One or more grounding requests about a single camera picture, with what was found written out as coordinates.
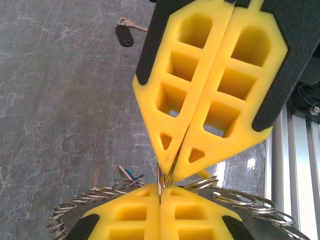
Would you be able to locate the wide aluminium frame rail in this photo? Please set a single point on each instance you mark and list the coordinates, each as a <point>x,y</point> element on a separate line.
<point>300,175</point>

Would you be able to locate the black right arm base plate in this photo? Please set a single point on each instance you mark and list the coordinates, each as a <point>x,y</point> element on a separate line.
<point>307,102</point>

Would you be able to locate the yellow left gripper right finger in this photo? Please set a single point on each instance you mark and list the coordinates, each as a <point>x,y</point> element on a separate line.
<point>170,220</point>

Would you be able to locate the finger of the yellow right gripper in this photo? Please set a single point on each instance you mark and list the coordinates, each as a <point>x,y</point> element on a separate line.
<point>215,15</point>
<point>217,140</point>

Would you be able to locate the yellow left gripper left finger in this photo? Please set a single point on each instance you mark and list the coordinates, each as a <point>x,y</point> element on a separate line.
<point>152,220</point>

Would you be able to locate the key with black tag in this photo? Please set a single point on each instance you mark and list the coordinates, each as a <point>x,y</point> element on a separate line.
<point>123,35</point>

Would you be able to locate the metal keyring plate with rings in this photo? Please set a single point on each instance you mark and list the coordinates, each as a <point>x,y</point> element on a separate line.
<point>252,222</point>

